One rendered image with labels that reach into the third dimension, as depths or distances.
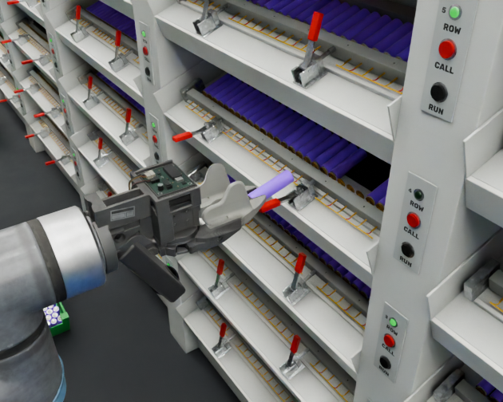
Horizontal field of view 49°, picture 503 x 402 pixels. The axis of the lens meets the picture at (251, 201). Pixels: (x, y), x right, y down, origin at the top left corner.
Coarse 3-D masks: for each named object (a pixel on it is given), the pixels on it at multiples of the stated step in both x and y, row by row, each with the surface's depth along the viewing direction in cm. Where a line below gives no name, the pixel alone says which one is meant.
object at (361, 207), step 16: (192, 96) 111; (208, 112) 108; (224, 112) 104; (240, 128) 99; (240, 144) 98; (256, 144) 97; (272, 144) 93; (288, 160) 90; (304, 176) 88; (320, 176) 85; (336, 192) 82; (352, 192) 81; (352, 208) 80; (368, 208) 78; (352, 224) 79
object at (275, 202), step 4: (296, 192) 84; (284, 196) 84; (288, 196) 84; (292, 196) 84; (296, 196) 84; (272, 200) 83; (276, 200) 83; (280, 200) 83; (284, 200) 83; (264, 204) 82; (268, 204) 82; (272, 204) 82; (276, 204) 82; (260, 208) 81; (264, 208) 81; (268, 208) 82; (272, 208) 82; (260, 212) 81
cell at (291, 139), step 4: (312, 120) 95; (304, 124) 95; (308, 124) 95; (312, 124) 95; (300, 128) 95; (304, 128) 95; (308, 128) 95; (296, 132) 94; (300, 132) 94; (304, 132) 95; (288, 136) 94; (292, 136) 94; (296, 136) 94; (300, 136) 94; (284, 140) 94; (288, 140) 94; (292, 140) 94; (288, 144) 94
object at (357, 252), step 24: (192, 72) 114; (216, 72) 117; (168, 96) 113; (168, 120) 115; (192, 120) 110; (192, 144) 111; (216, 144) 102; (240, 168) 96; (264, 168) 94; (288, 216) 88; (312, 216) 83; (336, 216) 82; (312, 240) 85; (336, 240) 79; (360, 240) 78; (360, 264) 75
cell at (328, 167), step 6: (354, 144) 88; (342, 150) 88; (348, 150) 88; (354, 150) 88; (336, 156) 87; (342, 156) 87; (348, 156) 88; (330, 162) 87; (336, 162) 87; (324, 168) 87; (330, 168) 87
